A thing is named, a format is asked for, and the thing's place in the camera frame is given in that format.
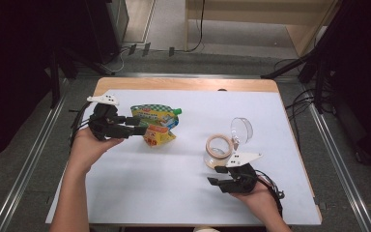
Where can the dark curtain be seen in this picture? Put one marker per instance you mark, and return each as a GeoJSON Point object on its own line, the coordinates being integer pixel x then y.
{"type": "Point", "coordinates": [9, 80]}
{"type": "Point", "coordinates": [367, 80]}

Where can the metal floor rail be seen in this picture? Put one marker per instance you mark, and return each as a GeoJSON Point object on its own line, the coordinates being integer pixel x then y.
{"type": "Point", "coordinates": [174, 75]}
{"type": "Point", "coordinates": [333, 151]}
{"type": "Point", "coordinates": [29, 167]}

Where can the light wooden furniture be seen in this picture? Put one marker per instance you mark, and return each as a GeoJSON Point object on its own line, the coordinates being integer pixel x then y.
{"type": "Point", "coordinates": [238, 17]}

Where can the black metal stand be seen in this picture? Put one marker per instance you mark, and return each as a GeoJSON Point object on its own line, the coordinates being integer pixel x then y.
{"type": "Point", "coordinates": [319, 87]}
{"type": "Point", "coordinates": [55, 83]}

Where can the pale rounded object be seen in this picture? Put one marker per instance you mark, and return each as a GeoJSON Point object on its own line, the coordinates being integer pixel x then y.
{"type": "Point", "coordinates": [206, 229]}

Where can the person's left hand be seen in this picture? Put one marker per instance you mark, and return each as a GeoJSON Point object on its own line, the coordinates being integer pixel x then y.
{"type": "Point", "coordinates": [85, 151]}

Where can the person's right hand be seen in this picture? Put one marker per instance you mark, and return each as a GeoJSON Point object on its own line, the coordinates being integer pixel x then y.
{"type": "Point", "coordinates": [261, 201]}

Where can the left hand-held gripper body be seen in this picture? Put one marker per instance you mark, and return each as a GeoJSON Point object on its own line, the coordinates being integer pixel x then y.
{"type": "Point", "coordinates": [103, 124]}

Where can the clear glass cup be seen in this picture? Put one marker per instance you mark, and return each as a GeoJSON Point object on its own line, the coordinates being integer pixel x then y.
{"type": "Point", "coordinates": [219, 154]}

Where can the yellow green spout pouch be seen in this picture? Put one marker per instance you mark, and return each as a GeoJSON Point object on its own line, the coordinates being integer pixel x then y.
{"type": "Point", "coordinates": [161, 116]}

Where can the white paper sheet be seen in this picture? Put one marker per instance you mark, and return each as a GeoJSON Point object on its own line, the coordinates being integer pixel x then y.
{"type": "Point", "coordinates": [157, 180]}

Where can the dark cabinet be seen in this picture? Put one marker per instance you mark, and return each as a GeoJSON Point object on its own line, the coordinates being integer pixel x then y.
{"type": "Point", "coordinates": [116, 25]}

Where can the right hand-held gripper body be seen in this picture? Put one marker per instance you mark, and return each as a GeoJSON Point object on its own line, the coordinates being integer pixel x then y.
{"type": "Point", "coordinates": [241, 180]}

